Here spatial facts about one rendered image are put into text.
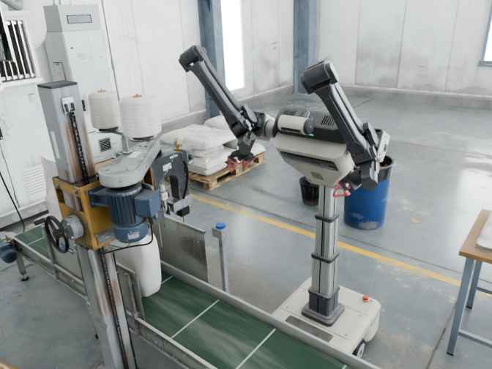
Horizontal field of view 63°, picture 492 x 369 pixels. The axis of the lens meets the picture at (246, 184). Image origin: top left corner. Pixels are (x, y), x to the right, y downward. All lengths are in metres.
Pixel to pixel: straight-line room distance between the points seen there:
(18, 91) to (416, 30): 7.63
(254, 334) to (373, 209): 2.07
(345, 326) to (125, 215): 1.47
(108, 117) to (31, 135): 2.83
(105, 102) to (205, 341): 1.33
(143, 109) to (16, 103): 3.02
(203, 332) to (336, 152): 1.23
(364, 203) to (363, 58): 6.48
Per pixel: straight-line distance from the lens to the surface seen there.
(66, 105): 1.81
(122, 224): 1.81
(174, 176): 2.18
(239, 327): 2.38
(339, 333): 2.55
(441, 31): 9.52
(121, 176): 1.69
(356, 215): 4.03
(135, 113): 1.73
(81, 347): 3.08
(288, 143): 1.97
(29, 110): 4.71
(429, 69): 9.62
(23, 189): 4.81
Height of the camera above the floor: 2.00
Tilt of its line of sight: 23 degrees down
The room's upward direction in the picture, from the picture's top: 3 degrees counter-clockwise
